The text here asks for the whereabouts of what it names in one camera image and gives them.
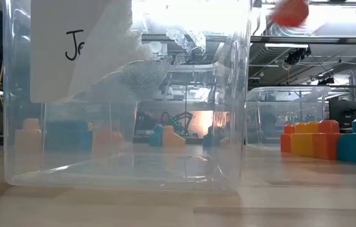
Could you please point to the black hanging ceiling device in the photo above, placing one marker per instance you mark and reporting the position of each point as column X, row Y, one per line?
column 296, row 56
column 325, row 81

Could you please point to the white handwritten paper label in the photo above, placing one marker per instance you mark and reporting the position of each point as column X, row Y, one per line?
column 51, row 79

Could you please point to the long ceiling light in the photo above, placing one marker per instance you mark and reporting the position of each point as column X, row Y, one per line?
column 287, row 45

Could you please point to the orange toy building block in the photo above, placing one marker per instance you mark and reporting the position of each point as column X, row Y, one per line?
column 290, row 12
column 108, row 138
column 287, row 138

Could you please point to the clear bin with handwritten label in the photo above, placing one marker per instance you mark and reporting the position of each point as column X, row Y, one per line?
column 165, row 176

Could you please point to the person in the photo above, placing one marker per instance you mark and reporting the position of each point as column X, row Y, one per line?
column 165, row 119

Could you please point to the black computer monitor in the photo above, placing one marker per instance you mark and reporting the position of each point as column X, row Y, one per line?
column 343, row 110

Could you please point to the tall orange one-stud block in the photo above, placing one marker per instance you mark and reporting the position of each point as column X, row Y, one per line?
column 326, row 142

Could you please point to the clear plastic bin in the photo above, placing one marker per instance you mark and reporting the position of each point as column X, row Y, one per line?
column 291, row 104
column 67, row 108

